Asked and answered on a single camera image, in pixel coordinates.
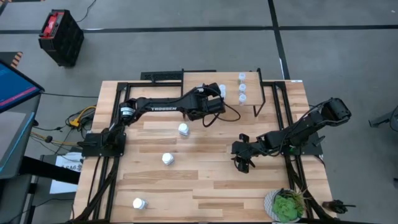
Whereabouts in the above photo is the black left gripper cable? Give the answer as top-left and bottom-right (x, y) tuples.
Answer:
(201, 102), (242, 128)

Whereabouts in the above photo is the black and red tool case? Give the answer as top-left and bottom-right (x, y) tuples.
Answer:
(38, 9), (85, 67)

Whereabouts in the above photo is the black cart crossbar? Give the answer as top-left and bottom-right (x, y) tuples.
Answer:
(20, 155), (81, 185)

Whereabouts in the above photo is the grey cart desk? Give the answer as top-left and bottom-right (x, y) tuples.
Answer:
(0, 93), (42, 180)

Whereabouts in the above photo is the small black object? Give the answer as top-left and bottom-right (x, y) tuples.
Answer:
(322, 199), (357, 215)

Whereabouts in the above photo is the black power strip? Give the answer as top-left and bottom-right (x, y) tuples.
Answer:
(140, 70), (184, 82)

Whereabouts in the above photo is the grey chair base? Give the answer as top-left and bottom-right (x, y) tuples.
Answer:
(368, 105), (398, 129)

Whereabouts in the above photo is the wooden shelf with black frame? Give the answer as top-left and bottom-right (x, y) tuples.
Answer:
(181, 68), (267, 118)

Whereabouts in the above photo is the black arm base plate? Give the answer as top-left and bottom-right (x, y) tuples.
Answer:
(81, 132), (127, 157)
(277, 130), (324, 157)

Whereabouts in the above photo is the monitor with blue screen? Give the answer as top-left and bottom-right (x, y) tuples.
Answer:
(0, 60), (45, 113)

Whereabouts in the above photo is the white paper sheet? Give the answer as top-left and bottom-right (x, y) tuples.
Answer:
(49, 151), (84, 194)

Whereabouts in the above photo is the white cup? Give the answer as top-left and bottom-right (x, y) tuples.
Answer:
(132, 197), (148, 210)

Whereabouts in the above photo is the yellow cable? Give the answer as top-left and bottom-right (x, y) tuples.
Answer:
(68, 105), (97, 128)

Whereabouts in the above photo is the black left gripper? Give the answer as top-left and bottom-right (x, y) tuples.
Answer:
(198, 82), (227, 116)

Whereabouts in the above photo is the green succulent in white pot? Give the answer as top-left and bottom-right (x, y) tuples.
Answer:
(263, 187), (308, 223)

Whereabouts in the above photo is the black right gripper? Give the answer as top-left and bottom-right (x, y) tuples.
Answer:
(231, 133), (261, 173)

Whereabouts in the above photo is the black orange striped mat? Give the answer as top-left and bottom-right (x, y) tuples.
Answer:
(0, 51), (24, 69)

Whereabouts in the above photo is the black aluminium table frame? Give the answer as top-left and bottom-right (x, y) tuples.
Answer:
(73, 68), (338, 224)

